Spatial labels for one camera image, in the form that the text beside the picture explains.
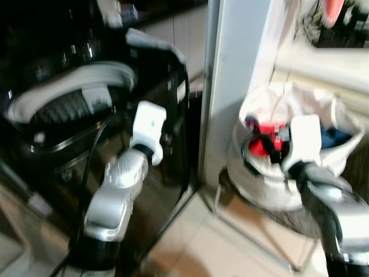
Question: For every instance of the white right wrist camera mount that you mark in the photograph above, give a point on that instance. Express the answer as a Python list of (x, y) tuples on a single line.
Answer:
[(302, 141)]

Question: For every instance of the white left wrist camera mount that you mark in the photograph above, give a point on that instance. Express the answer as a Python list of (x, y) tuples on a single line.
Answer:
[(149, 124)]

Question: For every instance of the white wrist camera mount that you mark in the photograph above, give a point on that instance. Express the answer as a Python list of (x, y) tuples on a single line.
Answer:
[(149, 124), (302, 141)]

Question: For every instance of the black top-loading washing machine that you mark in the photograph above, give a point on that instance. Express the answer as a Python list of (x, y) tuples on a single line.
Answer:
[(173, 144)]

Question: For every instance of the white fabric laundry bag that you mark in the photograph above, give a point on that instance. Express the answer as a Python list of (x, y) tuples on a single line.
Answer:
[(259, 184)]

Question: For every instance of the blue garment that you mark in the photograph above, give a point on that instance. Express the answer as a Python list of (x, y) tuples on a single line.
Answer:
[(334, 138)]

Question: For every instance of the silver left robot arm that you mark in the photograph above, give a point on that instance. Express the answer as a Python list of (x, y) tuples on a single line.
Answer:
[(112, 196)]

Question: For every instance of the pink rounded object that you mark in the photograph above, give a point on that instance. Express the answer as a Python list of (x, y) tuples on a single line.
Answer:
[(333, 11)]

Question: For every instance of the white door frame post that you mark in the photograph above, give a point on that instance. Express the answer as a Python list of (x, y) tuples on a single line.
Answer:
[(230, 86)]

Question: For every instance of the red garment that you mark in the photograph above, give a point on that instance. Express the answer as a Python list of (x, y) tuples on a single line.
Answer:
[(258, 148)]

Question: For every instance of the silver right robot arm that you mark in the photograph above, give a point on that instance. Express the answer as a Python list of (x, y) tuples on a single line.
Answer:
[(334, 213)]

